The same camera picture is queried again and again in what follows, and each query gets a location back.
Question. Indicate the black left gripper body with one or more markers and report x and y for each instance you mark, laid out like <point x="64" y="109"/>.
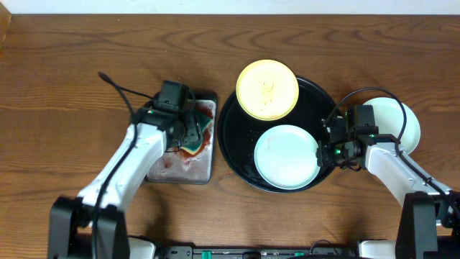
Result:
<point x="190" y="134"/>

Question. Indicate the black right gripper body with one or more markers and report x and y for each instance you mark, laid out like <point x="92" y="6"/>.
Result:
<point x="336" y="155"/>

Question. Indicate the green scouring sponge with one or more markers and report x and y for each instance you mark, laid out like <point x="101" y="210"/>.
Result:
<point x="196" y="135"/>

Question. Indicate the light green plate with red stain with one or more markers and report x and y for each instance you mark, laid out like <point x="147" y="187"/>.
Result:
<point x="285" y="156"/>

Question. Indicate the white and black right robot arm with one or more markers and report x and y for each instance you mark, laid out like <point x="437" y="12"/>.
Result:
<point x="429" y="223"/>

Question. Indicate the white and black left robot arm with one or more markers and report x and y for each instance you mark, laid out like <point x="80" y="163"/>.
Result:
<point x="92" y="225"/>

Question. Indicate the black rectangular soapy water tray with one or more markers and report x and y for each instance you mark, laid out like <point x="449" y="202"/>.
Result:
<point x="190" y="165"/>

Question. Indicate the black round tray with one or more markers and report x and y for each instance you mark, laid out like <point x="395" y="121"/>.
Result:
<point x="238" y="132"/>

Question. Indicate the yellow round plate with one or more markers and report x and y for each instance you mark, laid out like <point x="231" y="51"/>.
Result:
<point x="267" y="90"/>

